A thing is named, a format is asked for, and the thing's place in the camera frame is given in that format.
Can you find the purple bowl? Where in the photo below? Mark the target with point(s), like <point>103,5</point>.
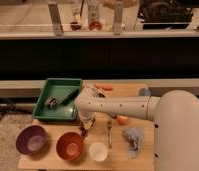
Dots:
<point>31,140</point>

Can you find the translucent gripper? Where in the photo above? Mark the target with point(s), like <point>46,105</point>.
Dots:
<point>88,122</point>

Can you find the white cup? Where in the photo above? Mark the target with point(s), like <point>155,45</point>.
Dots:
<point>98,152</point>

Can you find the dark purple grape bunch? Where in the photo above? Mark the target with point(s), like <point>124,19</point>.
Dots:
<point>84,131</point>

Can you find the orange fruit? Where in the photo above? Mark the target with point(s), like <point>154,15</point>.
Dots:
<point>122,120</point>

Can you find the small dark toy in tray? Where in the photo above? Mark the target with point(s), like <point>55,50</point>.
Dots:
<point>51,102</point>

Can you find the blue-grey crumpled cloth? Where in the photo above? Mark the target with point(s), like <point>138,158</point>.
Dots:
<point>134,136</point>

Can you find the green plastic tray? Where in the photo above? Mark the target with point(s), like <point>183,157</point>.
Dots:
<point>57,88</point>

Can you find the orange-brown bowl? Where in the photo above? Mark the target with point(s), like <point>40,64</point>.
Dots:
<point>69,146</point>

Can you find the orange carrot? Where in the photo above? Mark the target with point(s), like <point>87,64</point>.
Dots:
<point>104,87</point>

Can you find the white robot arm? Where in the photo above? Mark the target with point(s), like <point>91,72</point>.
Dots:
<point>175,115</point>

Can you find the wooden board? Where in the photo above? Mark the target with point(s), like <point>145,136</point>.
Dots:
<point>117,160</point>

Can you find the dark green knife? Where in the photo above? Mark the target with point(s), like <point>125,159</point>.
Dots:
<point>69,97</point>

